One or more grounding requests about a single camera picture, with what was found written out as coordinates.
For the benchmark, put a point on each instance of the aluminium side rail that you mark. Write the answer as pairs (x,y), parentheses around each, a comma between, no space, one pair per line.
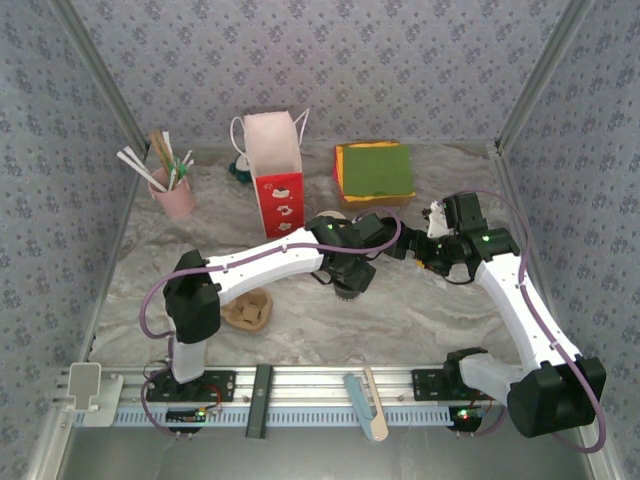
(509,175)
(116,260)

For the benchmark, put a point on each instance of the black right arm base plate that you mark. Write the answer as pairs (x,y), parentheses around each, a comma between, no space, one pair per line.
(425,385)

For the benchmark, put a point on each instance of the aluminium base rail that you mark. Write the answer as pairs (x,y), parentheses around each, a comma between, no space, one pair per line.
(310,382)

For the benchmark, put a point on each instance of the flat wooden stick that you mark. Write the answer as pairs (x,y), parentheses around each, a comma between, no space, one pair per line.
(374,395)

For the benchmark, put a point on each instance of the brown pulp cup carrier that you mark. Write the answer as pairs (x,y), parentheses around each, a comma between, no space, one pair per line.
(250,315)

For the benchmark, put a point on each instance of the green white wrapped pick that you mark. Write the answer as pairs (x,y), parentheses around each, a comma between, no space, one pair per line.
(186,160)
(176,172)

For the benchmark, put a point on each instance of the white paper stick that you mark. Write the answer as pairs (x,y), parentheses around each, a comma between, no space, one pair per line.
(168,142)

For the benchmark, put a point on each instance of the light blue plastic tool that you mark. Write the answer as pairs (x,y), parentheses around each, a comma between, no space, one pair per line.
(357,397)

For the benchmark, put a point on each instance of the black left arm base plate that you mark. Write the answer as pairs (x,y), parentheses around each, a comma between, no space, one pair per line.
(220,385)

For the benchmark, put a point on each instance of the teal alarm clock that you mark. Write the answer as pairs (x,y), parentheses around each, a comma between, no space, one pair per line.
(245,175)

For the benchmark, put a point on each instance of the aluminium frame post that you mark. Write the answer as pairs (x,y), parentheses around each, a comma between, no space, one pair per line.
(102,75)
(541,75)

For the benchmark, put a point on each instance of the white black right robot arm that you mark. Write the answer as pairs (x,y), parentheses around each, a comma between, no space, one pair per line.
(520,310)

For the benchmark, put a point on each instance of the pink straw holder cup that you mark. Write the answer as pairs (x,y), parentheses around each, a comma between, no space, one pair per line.
(175,202)

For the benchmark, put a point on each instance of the white plastic bracket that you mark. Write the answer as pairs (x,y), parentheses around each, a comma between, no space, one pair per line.
(85,385)

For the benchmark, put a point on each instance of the yellow red napkin stack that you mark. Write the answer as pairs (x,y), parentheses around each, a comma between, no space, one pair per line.
(375,202)

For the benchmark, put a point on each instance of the red white paper gift bag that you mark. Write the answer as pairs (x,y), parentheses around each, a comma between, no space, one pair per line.
(280,210)

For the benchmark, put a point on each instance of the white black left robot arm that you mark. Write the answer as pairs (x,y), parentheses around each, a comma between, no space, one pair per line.
(260,265)

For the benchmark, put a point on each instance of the dark green flat bar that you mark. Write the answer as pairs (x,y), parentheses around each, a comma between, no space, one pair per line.
(260,400)

